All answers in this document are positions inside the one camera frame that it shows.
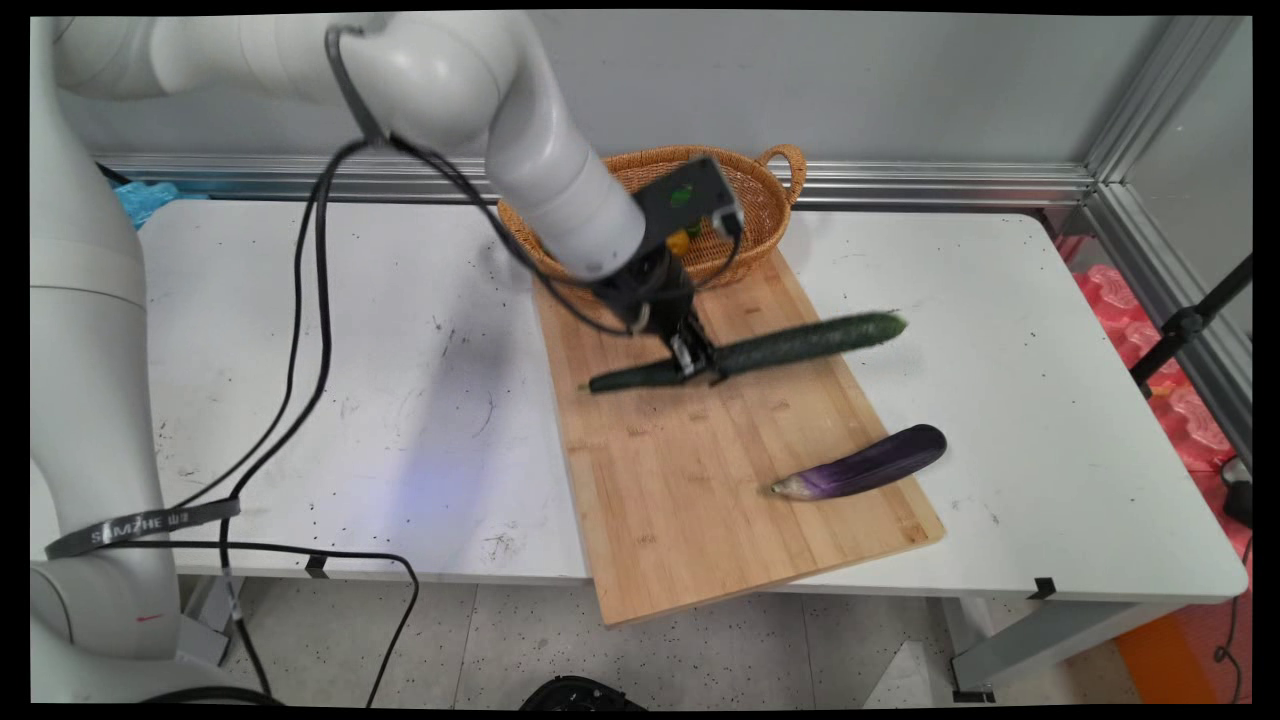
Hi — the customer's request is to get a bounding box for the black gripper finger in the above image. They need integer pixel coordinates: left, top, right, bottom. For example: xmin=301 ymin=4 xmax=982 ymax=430
xmin=664 ymin=330 xmax=705 ymax=385
xmin=690 ymin=312 xmax=729 ymax=387

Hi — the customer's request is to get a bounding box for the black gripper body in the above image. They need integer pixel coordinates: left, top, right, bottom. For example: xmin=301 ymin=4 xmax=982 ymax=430
xmin=590 ymin=244 xmax=701 ymax=337

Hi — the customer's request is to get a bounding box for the long dark green cucumber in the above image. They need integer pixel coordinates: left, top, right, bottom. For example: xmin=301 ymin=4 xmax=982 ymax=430
xmin=578 ymin=310 xmax=909 ymax=394

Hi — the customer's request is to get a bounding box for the bamboo cutting board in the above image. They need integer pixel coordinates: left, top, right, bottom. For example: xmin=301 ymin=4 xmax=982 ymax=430
xmin=533 ymin=245 xmax=948 ymax=629

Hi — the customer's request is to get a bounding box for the woven wicker basket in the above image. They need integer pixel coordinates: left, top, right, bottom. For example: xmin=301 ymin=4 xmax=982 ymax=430
xmin=497 ymin=144 xmax=808 ymax=292

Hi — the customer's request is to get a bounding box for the purple eggplant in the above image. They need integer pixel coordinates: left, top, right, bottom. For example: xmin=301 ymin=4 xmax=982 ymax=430
xmin=768 ymin=424 xmax=948 ymax=502

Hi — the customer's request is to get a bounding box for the black round floor object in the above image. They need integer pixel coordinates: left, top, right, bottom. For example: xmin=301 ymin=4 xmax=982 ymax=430
xmin=520 ymin=675 xmax=647 ymax=712

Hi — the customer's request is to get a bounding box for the white metal table leg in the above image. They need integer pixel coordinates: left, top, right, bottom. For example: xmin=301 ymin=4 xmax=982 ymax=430
xmin=940 ymin=597 xmax=1193 ymax=704

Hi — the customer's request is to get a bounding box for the black tripod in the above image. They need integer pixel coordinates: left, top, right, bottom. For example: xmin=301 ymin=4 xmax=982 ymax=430
xmin=1130 ymin=254 xmax=1253 ymax=397

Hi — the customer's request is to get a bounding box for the blue crumpled cloth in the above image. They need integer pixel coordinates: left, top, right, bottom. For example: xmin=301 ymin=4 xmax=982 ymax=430
xmin=110 ymin=180 xmax=207 ymax=230

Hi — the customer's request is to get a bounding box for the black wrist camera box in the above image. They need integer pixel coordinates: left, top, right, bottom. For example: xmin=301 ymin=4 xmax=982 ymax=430
xmin=633 ymin=155 xmax=744 ymax=263

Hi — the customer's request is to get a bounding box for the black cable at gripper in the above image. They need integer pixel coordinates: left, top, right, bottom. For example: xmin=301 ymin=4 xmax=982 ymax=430
xmin=385 ymin=130 xmax=747 ymax=337

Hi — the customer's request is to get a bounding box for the horizontal aluminium frame rail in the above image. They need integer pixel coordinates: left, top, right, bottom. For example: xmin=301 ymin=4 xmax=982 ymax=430
xmin=95 ymin=152 xmax=1098 ymax=212

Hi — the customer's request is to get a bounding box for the thick black hanging cable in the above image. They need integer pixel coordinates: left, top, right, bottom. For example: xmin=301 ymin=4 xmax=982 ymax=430
xmin=216 ymin=25 xmax=403 ymax=699

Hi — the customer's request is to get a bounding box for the thin black hanging cable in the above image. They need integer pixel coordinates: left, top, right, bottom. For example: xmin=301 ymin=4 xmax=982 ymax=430
xmin=170 ymin=140 xmax=347 ymax=511

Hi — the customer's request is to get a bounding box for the black cable over floor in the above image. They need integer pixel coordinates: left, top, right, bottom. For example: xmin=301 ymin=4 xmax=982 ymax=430
xmin=90 ymin=540 xmax=421 ymax=709

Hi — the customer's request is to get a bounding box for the corner aluminium frame post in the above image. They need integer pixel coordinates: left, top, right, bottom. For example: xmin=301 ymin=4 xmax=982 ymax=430
xmin=1083 ymin=15 xmax=1253 ymax=466

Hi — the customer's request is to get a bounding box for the grey printed velcro strap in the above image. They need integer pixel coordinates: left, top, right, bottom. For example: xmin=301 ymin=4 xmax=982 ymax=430
xmin=45 ymin=497 xmax=242 ymax=561

